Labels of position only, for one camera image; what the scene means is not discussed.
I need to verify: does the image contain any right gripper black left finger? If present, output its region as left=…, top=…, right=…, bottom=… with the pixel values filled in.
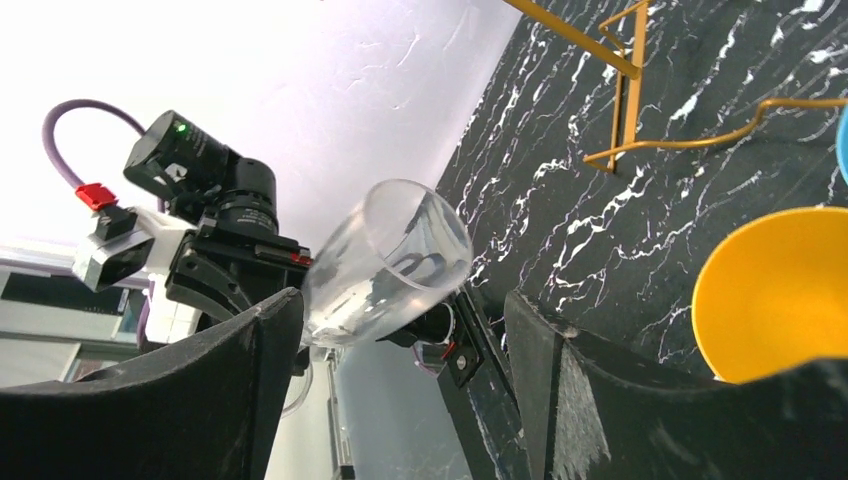
left=1, top=288, right=304, bottom=479

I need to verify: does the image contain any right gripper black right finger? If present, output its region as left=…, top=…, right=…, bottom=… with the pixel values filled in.
left=504, top=292, right=847, bottom=479

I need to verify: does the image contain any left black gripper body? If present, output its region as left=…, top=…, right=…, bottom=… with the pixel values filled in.
left=165, top=227, right=312, bottom=325

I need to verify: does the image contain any clear wine glass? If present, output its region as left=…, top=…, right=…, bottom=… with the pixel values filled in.
left=300, top=179, right=474, bottom=350

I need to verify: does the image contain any yellow wine glass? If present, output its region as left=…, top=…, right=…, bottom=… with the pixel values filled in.
left=692, top=207, right=847, bottom=384

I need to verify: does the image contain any light blue wine glass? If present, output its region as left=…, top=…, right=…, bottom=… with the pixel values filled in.
left=835, top=108, right=848, bottom=183

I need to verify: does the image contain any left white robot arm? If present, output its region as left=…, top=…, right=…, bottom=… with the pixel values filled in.
left=123, top=110, right=312, bottom=325

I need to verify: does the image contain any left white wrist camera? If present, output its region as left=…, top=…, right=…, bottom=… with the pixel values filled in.
left=71, top=183, right=196, bottom=292

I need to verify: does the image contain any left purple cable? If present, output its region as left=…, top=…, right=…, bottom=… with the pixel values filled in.
left=41, top=99, right=167, bottom=349

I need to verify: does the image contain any gold wire wine glass rack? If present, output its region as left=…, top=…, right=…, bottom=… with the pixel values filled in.
left=506, top=0, right=847, bottom=173

